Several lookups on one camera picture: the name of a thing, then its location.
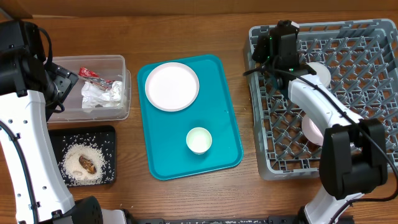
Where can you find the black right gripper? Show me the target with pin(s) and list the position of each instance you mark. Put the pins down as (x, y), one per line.
(261, 46)

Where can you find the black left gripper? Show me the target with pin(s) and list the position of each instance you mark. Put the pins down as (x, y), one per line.
(64, 79)

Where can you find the grey bowl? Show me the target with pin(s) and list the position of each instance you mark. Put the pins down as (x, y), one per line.
(322, 72)

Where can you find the red foil wrapper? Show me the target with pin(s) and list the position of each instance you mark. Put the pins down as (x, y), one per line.
(94, 79)

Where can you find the white napkin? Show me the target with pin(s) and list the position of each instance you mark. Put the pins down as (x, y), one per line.
(94, 97)

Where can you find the pink bowl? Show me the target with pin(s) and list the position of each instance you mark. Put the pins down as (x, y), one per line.
(311, 132)

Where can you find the large pink plate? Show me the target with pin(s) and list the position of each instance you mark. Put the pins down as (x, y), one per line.
(172, 86)

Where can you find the gold foil wrapper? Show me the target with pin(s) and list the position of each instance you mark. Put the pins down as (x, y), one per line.
(87, 164)

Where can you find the pale green cup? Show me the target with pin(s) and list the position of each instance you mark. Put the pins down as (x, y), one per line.
(199, 140)

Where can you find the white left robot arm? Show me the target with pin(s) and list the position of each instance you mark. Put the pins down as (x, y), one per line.
(41, 194)

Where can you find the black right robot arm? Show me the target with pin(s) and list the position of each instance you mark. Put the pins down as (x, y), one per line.
(354, 160)

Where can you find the clear plastic bin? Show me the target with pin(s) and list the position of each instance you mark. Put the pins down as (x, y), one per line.
(109, 67)

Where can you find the black tray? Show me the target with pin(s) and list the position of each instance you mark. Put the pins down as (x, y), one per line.
(105, 140)

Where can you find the white rice pile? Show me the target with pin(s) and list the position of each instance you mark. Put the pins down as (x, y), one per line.
(73, 161)

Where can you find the teal plastic tray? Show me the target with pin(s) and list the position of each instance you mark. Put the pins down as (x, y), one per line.
(165, 132)

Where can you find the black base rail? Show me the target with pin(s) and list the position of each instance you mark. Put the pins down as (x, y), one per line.
(283, 219)

